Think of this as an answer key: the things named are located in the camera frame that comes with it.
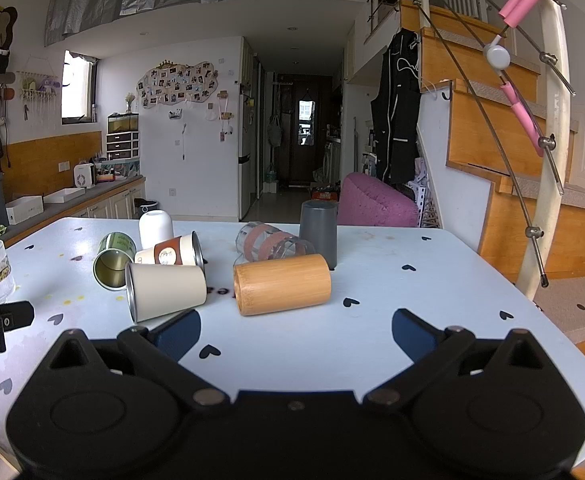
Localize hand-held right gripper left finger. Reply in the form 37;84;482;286
47;309;226;406

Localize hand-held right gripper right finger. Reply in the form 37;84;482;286
365;308;548;406

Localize bamboo cup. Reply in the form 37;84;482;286
233;254;332;317

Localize cream metal cup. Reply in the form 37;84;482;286
124;261;208;324

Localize paper cup with brown label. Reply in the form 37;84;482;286
133;231;206;269

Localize green tin cup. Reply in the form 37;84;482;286
92;231;138;291

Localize white cup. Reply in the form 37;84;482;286
138;210;174;250

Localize glass cup with pink bands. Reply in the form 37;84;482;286
234;221;317;264

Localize dark grey cup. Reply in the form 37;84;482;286
299;200;339;270

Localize white cardboard box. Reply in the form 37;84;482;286
5;195;44;225

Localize purple armchair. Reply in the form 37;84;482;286
338;172;419;229

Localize white flat tray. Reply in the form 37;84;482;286
43;187;86;204

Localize white kitchen cabinet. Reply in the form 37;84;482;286
2;176;147;248

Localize bear print stair mat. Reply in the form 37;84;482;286
531;269;585;347

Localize small white appliance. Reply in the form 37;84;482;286
73;162;96;190

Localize white drawer organizer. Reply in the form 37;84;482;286
106;131;140;161

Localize wooden staircase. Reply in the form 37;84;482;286
398;0;585;376

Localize fish tank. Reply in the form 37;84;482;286
108;112;141;135

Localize black hanging coat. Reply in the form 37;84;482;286
370;27;422;187

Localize hanging tote bag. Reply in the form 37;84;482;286
266;115;284;149

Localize dark entrance door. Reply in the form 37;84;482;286
290;74;325;185

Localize cloud-shaped photo board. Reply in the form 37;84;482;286
138;61;220;110

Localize window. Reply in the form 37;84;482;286
61;50;98;125

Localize wall hanging rack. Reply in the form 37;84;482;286
16;55;63;122

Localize white curved railing post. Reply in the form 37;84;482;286
519;0;573;302

